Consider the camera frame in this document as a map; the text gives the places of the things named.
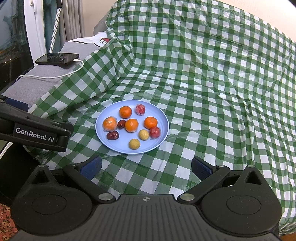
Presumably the yellow small fruit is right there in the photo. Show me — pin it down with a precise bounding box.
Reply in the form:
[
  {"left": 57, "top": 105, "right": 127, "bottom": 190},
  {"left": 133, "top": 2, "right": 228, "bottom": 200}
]
[{"left": 138, "top": 130, "right": 149, "bottom": 141}]

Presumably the white printed cushion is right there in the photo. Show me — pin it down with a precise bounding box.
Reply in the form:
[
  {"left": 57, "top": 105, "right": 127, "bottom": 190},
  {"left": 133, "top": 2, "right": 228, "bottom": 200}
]
[{"left": 72, "top": 31, "right": 110, "bottom": 47}]

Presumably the dark red date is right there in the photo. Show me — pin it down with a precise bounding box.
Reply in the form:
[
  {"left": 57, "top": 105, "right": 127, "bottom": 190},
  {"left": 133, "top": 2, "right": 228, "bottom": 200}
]
[{"left": 117, "top": 120, "right": 126, "bottom": 130}]

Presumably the white charging cable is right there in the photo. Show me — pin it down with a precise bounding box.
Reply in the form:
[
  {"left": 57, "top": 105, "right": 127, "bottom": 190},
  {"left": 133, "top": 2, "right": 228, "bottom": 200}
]
[{"left": 16, "top": 59, "right": 85, "bottom": 83}]

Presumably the pink lychee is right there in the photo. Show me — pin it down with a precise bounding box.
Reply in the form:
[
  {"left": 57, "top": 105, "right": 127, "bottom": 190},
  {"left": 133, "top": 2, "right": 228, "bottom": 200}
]
[{"left": 135, "top": 104, "right": 145, "bottom": 115}]

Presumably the green checkered tablecloth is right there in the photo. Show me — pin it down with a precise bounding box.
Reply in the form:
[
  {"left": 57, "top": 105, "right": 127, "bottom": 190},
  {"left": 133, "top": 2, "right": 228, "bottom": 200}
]
[{"left": 30, "top": 1, "right": 295, "bottom": 235}]

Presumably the small orange mandarin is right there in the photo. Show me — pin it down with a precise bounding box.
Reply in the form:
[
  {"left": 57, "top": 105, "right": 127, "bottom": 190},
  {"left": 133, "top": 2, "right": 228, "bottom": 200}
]
[{"left": 119, "top": 106, "right": 132, "bottom": 119}]

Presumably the light blue plate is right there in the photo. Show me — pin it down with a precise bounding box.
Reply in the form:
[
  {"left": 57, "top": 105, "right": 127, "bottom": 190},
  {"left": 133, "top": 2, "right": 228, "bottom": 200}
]
[{"left": 95, "top": 100, "right": 170, "bottom": 155}]

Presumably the patterned orange rug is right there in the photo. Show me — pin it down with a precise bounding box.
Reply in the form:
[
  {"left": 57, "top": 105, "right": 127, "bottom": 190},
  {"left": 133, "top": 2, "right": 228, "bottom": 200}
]
[{"left": 0, "top": 204, "right": 18, "bottom": 240}]

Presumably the dark red jujube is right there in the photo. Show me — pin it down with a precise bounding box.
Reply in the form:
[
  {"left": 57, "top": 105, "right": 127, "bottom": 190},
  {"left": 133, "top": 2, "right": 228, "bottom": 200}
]
[{"left": 106, "top": 131, "right": 119, "bottom": 140}]

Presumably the red fruit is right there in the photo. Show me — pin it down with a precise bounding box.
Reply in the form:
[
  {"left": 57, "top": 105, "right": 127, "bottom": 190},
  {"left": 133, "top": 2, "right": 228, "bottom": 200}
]
[{"left": 149, "top": 126, "right": 161, "bottom": 138}]

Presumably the grey curtain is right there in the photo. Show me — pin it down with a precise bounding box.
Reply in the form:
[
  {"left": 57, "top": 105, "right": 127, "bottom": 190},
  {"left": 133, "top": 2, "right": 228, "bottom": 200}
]
[{"left": 59, "top": 0, "right": 84, "bottom": 43}]

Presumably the grey sofa armrest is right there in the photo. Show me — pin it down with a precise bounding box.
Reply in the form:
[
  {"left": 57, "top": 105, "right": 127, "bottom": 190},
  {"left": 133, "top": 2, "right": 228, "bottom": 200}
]
[{"left": 2, "top": 41, "right": 99, "bottom": 107}]

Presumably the large orange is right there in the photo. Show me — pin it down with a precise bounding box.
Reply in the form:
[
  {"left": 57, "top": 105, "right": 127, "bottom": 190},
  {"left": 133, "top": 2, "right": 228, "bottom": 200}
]
[{"left": 102, "top": 116, "right": 117, "bottom": 132}]

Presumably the black smartphone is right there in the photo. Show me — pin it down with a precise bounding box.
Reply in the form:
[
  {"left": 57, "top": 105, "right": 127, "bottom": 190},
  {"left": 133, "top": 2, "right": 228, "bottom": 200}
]
[{"left": 35, "top": 53, "right": 79, "bottom": 67}]

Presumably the white door frame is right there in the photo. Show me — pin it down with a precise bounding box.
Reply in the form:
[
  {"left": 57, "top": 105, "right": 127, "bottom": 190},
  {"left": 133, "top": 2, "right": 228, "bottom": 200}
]
[{"left": 23, "top": 0, "right": 47, "bottom": 65}]

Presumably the yellow-green small fruit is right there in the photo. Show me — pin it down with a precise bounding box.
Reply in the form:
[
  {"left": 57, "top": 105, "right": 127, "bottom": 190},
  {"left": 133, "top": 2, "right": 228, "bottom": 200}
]
[{"left": 129, "top": 138, "right": 140, "bottom": 150}]

